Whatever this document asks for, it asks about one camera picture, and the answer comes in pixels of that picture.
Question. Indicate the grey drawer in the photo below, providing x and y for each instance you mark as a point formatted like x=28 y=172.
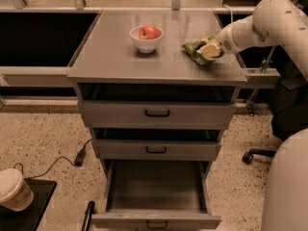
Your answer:
x=156 y=144
x=156 y=196
x=156 y=105

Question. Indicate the middle grey drawer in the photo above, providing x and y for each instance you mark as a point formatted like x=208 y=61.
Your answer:
x=156 y=144

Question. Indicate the black curved bar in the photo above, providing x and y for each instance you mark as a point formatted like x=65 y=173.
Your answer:
x=87 y=218

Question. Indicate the bottom grey drawer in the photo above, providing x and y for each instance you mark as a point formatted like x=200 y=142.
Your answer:
x=156 y=196

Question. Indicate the black office chair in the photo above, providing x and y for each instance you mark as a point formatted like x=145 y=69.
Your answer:
x=289 y=102

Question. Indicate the red apple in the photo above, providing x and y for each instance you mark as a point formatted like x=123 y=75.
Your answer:
x=149 y=32

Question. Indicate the paper coffee cup with lid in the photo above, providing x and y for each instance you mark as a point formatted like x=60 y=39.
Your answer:
x=15 y=193

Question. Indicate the top grey drawer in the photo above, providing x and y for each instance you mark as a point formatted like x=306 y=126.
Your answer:
x=156 y=105

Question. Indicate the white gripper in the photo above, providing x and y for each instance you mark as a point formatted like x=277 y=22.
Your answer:
x=226 y=41

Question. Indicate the grey drawer cabinet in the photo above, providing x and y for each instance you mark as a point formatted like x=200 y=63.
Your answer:
x=109 y=55

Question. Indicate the black side table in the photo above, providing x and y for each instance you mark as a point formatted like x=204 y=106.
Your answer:
x=29 y=219

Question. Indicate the white ceramic bowl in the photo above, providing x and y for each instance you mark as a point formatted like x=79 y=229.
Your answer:
x=145 y=45

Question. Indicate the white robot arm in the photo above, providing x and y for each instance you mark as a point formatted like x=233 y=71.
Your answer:
x=276 y=22

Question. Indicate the green jalapeno chip bag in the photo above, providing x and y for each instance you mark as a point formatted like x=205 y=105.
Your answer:
x=191 y=47

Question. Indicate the black power adapter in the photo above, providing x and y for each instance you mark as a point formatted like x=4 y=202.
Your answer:
x=80 y=157

